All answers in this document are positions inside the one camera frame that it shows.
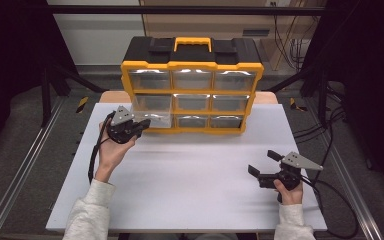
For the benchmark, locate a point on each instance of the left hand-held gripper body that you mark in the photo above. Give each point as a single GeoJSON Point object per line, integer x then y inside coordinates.
{"type": "Point", "coordinates": [121, 128]}

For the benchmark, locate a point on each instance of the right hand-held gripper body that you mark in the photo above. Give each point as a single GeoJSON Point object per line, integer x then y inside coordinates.
{"type": "Point", "coordinates": [286, 178]}

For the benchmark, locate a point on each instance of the clear plastic drawer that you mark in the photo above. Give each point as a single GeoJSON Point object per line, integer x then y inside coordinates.
{"type": "Point", "coordinates": [153, 116]}

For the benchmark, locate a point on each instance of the yellow black drawer organizer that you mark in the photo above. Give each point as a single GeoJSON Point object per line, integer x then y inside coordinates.
{"type": "Point", "coordinates": [140, 50]}

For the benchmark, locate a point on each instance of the person's right hand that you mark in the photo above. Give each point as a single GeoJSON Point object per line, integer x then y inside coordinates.
{"type": "Point", "coordinates": [290, 195]}

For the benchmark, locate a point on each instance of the person's left hand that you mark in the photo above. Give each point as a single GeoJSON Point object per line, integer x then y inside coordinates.
{"type": "Point", "coordinates": [113, 156]}

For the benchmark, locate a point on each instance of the light wooden table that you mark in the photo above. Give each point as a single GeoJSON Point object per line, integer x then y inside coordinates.
{"type": "Point", "coordinates": [113, 97]}

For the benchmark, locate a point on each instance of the yellow black tape marker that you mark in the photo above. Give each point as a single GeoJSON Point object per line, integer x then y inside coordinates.
{"type": "Point", "coordinates": [82, 104]}
{"type": "Point", "coordinates": [295, 105]}

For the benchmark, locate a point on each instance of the set of clear drawers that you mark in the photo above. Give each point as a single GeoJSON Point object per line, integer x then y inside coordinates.
{"type": "Point", "coordinates": [192, 80]}

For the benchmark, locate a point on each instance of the black curtain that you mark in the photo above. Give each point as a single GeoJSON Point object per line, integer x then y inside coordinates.
{"type": "Point", "coordinates": [10, 50]}
{"type": "Point", "coordinates": [373, 66]}

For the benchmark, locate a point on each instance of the aluminium floor rail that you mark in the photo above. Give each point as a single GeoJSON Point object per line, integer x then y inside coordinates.
{"type": "Point", "coordinates": [23, 166]}
{"type": "Point", "coordinates": [350, 180]}

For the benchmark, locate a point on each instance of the black slanted frame strut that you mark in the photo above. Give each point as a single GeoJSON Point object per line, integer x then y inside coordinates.
{"type": "Point", "coordinates": [290, 80]}
{"type": "Point", "coordinates": [80, 80]}

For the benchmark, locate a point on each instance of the black horizontal frame bar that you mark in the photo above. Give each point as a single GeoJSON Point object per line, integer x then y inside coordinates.
{"type": "Point", "coordinates": [113, 9]}

